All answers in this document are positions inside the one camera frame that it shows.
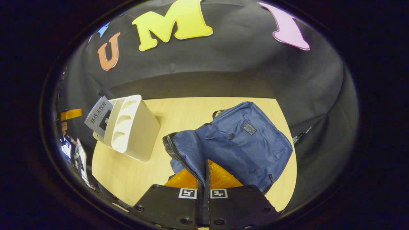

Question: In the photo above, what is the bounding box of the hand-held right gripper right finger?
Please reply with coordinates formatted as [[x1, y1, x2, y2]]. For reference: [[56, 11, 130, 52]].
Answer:
[[204, 160, 280, 230]]

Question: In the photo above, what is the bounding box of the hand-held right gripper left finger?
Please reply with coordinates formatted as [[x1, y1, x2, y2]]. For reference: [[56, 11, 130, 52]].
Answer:
[[129, 168, 205, 230]]

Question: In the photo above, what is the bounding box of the blue-grey cover book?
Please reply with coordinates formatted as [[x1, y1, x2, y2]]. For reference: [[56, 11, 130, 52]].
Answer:
[[84, 96, 114, 138]]

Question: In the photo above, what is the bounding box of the blue schoolbag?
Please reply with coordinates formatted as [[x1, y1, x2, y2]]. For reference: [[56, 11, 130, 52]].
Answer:
[[162, 102, 293, 195]]

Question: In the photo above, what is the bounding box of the white plastic bookshelf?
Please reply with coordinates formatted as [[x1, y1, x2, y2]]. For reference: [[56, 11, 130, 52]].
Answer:
[[93, 95, 161, 162]]

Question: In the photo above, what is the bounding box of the white flat object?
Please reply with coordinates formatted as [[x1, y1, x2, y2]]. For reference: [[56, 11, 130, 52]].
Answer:
[[75, 139, 92, 187]]

